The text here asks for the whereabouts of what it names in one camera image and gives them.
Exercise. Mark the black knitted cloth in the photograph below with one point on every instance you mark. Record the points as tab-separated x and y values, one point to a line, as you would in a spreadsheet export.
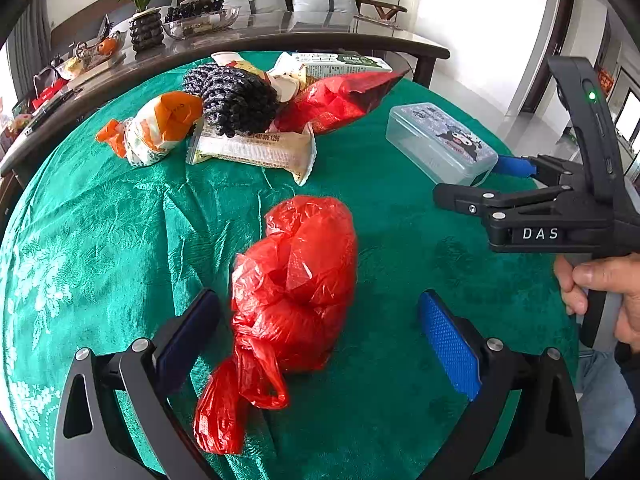
235	97

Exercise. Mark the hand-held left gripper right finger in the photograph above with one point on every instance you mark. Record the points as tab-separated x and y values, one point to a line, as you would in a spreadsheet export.
447	345

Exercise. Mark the person's blue jeans leg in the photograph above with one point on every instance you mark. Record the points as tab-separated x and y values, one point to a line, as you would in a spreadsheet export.
605	410

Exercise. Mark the glass fruit bowl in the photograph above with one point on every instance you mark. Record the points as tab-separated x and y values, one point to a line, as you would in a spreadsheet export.
200	29

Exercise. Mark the beige snack packet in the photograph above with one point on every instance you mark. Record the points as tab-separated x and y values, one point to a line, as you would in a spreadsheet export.
255	152

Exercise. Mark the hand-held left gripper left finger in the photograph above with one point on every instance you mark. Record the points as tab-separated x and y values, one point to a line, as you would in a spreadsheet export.
187	330

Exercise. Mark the person's right forearm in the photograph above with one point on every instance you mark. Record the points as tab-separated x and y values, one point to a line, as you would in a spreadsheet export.
631	357

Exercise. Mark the long dark wooden table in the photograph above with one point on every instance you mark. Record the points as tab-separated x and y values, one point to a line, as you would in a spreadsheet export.
350	35

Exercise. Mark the orange white food wrapper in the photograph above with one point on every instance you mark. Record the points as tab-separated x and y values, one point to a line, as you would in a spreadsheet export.
155	130

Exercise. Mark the wooden chair armrest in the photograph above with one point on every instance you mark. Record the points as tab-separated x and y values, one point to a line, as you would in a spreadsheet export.
382	9

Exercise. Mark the green patterned tablecloth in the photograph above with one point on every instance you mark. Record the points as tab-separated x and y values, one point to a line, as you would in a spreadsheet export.
125	210

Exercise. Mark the green white carton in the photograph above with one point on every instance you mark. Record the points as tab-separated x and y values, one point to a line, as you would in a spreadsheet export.
345	64

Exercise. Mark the person's right hand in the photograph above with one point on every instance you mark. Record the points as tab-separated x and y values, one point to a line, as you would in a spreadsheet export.
600	275

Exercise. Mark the orange fruit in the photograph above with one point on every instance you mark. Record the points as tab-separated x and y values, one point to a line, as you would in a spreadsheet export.
107	46

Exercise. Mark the yellow white snack wrapper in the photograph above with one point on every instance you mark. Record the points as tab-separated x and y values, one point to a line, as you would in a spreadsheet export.
235	62

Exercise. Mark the red plastic bag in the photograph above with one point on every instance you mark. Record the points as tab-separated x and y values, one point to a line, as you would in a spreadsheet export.
295	285

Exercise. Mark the red foil snack bag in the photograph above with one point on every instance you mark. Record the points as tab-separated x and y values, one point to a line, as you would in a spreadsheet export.
335	100

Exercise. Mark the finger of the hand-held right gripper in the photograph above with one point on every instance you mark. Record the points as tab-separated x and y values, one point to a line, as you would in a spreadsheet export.
512	165
460	199

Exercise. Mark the green plant in black pot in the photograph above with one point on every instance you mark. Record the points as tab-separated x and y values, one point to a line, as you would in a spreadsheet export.
146	30

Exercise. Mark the bunch of dark grapes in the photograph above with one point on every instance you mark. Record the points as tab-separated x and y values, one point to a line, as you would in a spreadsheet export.
192	10

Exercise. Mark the clear plastic lidded box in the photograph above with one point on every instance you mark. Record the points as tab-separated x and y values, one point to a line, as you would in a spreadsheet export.
435	140

